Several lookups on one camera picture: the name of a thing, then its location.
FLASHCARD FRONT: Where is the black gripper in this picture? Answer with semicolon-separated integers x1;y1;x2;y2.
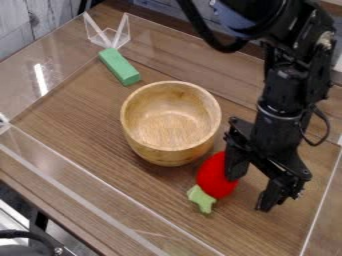
224;104;312;212

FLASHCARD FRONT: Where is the red plush strawberry toy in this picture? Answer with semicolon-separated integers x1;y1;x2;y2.
187;151;237;214

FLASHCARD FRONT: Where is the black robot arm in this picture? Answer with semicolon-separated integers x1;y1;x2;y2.
176;0;336;212

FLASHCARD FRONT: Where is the wooden bowl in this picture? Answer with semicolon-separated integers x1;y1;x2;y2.
120;81;221;167

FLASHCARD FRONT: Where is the green foam block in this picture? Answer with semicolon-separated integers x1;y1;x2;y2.
98;48;140;86

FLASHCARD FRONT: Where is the clear acrylic front wall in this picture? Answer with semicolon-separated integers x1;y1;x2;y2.
0;114;224;256

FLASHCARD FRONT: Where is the black table frame bracket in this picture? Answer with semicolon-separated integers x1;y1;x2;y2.
28;208;80;256

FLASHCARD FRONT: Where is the clear acrylic corner bracket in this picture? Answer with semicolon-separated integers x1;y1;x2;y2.
82;12;131;49

